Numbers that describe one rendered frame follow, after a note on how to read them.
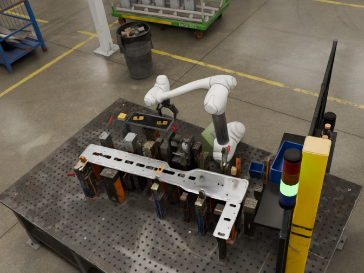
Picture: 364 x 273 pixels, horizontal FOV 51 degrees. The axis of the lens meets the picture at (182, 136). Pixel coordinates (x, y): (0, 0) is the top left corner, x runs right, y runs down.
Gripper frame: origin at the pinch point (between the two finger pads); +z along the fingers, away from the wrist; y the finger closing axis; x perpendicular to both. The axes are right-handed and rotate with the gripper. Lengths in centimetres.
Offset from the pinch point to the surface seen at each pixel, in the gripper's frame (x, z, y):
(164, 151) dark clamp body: 39.1, 1.1, -14.2
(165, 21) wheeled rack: -320, 78, 159
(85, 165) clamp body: 72, 0, 38
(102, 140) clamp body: 42, 1, 41
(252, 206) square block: 71, -2, -93
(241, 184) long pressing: 50, 4, -80
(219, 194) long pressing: 64, 4, -68
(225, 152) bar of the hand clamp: 43, -16, -65
